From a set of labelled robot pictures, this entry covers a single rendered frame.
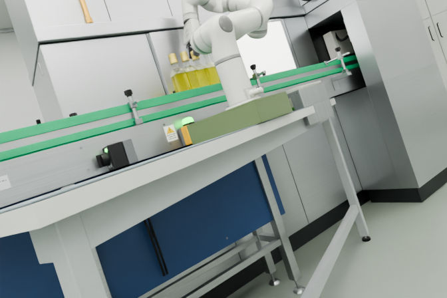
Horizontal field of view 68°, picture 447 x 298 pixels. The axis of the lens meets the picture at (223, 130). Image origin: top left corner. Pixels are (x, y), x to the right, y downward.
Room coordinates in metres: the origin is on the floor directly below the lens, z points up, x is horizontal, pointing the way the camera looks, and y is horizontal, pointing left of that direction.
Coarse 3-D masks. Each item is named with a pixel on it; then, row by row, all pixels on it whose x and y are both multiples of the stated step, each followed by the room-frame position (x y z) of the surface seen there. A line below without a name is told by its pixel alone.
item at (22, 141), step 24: (168, 96) 1.29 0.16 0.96; (192, 96) 1.34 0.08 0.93; (216, 96) 1.41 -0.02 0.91; (72, 120) 1.09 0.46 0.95; (96, 120) 1.13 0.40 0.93; (120, 120) 1.18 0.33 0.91; (144, 120) 1.22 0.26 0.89; (0, 144) 0.98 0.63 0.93; (24, 144) 1.01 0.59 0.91; (48, 144) 1.04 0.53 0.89
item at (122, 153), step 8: (112, 144) 1.05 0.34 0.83; (120, 144) 1.06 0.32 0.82; (128, 144) 1.07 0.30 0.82; (112, 152) 1.04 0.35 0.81; (120, 152) 1.06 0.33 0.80; (128, 152) 1.07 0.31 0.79; (112, 160) 1.04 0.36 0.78; (120, 160) 1.05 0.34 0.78; (128, 160) 1.07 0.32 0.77; (136, 160) 1.08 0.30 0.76; (112, 168) 1.06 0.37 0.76
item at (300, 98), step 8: (304, 88) 1.41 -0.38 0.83; (312, 88) 1.43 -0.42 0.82; (320, 88) 1.46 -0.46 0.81; (288, 96) 1.44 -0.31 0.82; (296, 96) 1.40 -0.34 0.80; (304, 96) 1.40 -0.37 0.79; (312, 96) 1.42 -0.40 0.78; (320, 96) 1.45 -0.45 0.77; (328, 96) 1.48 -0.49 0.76; (296, 104) 1.42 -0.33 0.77; (304, 104) 1.39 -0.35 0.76; (312, 104) 1.41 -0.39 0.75
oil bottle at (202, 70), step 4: (200, 64) 1.54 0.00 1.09; (196, 68) 1.52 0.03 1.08; (200, 68) 1.52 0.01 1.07; (204, 68) 1.53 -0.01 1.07; (200, 72) 1.52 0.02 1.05; (204, 72) 1.53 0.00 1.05; (208, 72) 1.54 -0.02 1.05; (200, 76) 1.51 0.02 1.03; (204, 76) 1.52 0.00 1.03; (208, 76) 1.53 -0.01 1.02; (204, 80) 1.52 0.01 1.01; (208, 80) 1.53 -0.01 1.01; (204, 84) 1.52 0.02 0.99; (208, 84) 1.53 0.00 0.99
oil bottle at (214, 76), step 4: (208, 64) 1.55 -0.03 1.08; (212, 64) 1.55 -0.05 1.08; (208, 68) 1.54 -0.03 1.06; (212, 68) 1.55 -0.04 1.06; (212, 72) 1.54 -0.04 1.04; (216, 72) 1.56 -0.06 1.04; (212, 76) 1.54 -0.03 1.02; (216, 76) 1.55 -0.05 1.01; (212, 80) 1.54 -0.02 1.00; (216, 80) 1.55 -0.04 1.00
